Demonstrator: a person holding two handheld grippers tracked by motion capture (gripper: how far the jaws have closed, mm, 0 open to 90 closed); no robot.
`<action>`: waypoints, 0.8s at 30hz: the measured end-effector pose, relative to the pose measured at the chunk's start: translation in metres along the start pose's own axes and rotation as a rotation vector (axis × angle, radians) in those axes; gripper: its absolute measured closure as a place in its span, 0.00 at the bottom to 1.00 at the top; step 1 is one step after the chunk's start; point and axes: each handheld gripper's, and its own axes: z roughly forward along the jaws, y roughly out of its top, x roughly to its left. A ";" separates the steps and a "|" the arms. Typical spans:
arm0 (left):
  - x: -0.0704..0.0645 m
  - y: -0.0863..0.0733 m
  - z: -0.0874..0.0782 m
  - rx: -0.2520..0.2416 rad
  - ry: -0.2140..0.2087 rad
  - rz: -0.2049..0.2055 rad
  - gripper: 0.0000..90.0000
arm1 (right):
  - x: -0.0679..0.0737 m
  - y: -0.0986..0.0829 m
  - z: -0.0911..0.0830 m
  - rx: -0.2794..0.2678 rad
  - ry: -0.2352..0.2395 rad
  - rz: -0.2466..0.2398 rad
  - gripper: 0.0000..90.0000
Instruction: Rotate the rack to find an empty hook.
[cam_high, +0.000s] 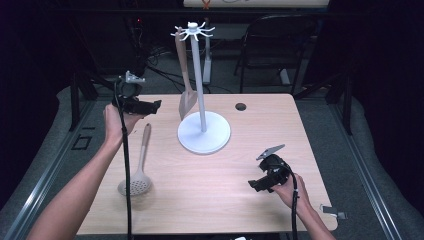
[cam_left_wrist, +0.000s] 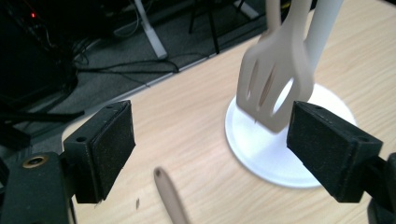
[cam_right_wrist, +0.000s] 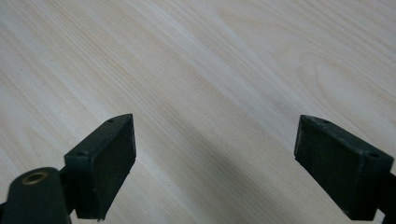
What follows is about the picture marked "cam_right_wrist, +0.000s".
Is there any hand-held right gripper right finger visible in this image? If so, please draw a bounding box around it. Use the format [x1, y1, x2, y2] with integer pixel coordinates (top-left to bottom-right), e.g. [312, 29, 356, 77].
[293, 114, 395, 221]

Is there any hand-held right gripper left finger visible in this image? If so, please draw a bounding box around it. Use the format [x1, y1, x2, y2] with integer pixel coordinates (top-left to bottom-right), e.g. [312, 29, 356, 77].
[64, 113, 137, 221]

